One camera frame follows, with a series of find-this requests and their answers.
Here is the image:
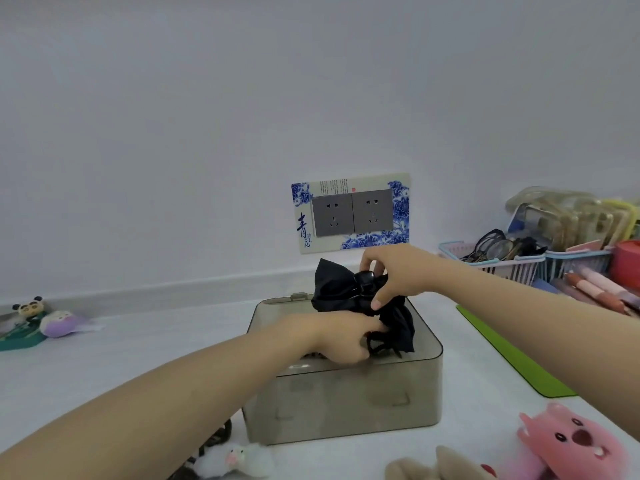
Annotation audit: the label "person's left hand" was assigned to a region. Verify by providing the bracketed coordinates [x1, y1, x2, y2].
[312, 312, 396, 367]

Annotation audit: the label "person's right hand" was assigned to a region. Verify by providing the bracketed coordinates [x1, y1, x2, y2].
[359, 243, 444, 311]

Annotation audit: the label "black fabric bow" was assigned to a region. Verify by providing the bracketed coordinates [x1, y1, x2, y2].
[311, 258, 417, 359]

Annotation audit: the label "transparent grey storage box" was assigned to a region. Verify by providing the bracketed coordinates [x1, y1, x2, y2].
[241, 293, 445, 447]

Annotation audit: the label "white fluffy plush clip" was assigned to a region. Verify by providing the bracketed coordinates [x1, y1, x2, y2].
[192, 441, 277, 480]

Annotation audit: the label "beige bear plush clip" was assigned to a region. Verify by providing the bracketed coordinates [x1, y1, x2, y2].
[383, 444, 501, 480]

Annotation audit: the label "pink beaver plush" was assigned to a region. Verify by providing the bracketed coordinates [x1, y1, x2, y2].
[515, 400, 632, 480]

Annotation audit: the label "person's right forearm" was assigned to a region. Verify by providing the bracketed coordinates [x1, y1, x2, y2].
[435, 257, 640, 448]

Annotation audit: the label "person's left forearm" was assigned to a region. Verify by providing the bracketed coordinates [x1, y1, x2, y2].
[0, 322, 326, 480]

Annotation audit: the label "dark framed eyeglasses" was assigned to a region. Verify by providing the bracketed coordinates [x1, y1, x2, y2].
[459, 228, 549, 263]

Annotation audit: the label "pink plastic basket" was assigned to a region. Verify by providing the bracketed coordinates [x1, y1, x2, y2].
[438, 239, 547, 284]

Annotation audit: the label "green desk mat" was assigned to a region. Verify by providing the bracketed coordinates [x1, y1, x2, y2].
[455, 303, 579, 399]

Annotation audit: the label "blue plastic basket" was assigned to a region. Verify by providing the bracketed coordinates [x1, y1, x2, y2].
[542, 247, 616, 285]

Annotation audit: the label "red round tin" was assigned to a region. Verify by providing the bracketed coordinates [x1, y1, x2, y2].
[612, 239, 640, 291]

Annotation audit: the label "purple white plush ball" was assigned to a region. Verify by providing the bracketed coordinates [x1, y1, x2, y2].
[39, 309, 93, 339]

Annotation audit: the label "panda figurine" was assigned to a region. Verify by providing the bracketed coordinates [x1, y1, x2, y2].
[12, 296, 46, 323]

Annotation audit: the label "grey wall socket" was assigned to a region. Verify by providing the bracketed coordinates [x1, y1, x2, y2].
[351, 188, 395, 235]
[311, 192, 354, 239]

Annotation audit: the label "blue floral socket frame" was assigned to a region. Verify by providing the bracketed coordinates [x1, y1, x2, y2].
[291, 172, 411, 255]

